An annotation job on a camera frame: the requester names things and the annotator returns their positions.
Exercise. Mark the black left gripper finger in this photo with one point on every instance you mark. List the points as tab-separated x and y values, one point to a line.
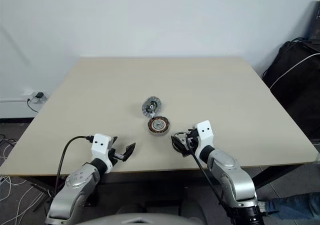
114	141
130	150

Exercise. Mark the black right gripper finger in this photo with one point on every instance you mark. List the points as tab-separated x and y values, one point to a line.
178	144
191	132

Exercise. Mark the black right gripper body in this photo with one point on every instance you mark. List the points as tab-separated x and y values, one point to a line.
192	141

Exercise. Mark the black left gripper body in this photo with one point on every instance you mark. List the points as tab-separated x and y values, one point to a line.
116	153

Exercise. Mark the grey motor stator copper windings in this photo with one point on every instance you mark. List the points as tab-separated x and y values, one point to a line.
157	126

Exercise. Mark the grey round disc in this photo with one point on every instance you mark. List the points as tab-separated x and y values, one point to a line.
151	106

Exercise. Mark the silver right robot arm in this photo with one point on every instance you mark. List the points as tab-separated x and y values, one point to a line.
232	170

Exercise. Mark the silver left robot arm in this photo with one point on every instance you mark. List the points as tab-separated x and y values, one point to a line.
75	182

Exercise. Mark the black table leg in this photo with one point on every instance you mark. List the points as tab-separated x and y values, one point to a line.
272	175
40	186

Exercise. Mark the black power adapter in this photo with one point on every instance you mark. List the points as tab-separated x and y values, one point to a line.
39	95

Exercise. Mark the black bag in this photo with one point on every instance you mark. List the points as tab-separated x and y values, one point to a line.
295	90

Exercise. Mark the blue jeans leg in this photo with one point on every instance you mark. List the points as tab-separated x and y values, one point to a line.
295	203

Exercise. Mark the dark monitor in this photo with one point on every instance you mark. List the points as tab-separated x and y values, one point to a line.
315	22

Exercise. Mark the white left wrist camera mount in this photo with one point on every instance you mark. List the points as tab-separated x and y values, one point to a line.
101	145

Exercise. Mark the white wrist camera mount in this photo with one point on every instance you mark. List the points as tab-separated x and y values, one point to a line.
101	145
205	132

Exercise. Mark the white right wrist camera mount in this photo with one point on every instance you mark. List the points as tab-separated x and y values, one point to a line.
205	132

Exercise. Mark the white wall socket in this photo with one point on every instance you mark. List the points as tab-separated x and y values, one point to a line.
29	95

